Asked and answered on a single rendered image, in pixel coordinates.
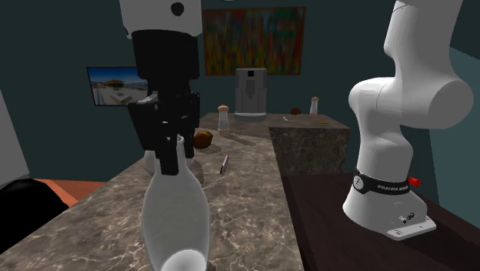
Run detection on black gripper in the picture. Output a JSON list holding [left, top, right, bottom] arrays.
[[127, 29, 201, 176]]

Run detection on grey coffee machine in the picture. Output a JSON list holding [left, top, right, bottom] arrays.
[[233, 68, 268, 123]]

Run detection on white glass vase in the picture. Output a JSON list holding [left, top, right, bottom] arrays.
[[141, 134, 212, 271]]

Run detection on black armchair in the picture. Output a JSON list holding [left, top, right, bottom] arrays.
[[0, 179, 71, 254]]

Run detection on dark robot stand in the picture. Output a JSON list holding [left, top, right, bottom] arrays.
[[281, 172, 480, 271]]

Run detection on framed landscape wall picture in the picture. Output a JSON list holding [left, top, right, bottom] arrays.
[[86, 66, 149, 107]]

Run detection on colourful wall painting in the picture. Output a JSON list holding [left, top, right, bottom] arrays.
[[202, 6, 307, 77]]

